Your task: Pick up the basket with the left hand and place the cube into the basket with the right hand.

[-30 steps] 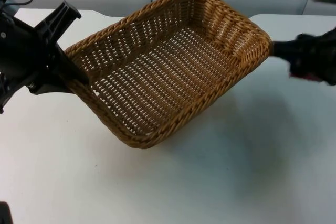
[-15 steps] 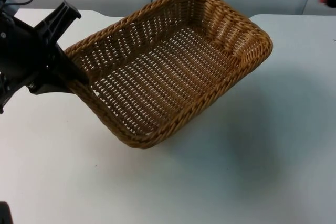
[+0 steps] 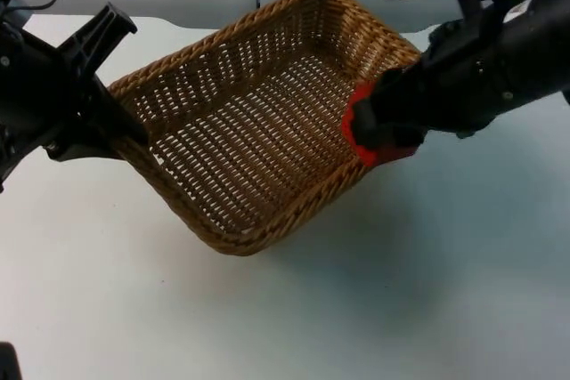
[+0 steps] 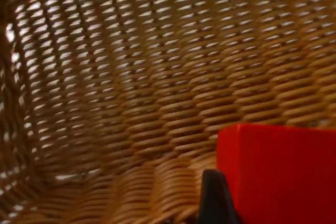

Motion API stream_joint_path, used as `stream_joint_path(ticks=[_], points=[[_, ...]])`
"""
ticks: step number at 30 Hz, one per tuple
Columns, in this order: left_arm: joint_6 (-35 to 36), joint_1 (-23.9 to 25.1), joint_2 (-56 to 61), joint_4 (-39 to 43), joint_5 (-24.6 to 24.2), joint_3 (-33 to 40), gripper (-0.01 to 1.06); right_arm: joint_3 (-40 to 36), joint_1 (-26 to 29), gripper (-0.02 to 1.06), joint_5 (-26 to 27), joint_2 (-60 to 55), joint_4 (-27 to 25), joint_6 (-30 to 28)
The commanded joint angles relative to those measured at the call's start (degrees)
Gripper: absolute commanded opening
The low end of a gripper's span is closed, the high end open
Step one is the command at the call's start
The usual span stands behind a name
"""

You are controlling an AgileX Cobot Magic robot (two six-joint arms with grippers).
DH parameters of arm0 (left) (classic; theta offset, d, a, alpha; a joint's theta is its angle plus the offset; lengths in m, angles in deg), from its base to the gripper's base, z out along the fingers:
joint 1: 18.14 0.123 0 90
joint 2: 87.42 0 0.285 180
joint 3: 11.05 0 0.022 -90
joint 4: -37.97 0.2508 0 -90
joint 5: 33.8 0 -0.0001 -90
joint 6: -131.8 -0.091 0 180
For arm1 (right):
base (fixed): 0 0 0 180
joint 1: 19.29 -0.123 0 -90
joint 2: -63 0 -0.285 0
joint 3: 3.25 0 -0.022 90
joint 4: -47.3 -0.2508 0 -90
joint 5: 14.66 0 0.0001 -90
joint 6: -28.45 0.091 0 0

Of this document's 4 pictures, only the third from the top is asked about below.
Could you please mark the red cube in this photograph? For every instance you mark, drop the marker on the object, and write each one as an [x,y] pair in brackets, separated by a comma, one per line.
[372,156]

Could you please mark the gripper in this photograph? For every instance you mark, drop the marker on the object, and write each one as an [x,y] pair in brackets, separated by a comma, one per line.
[62,86]
[467,77]

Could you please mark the pale brown wicker basket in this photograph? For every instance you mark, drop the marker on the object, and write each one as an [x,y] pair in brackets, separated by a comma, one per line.
[267,139]

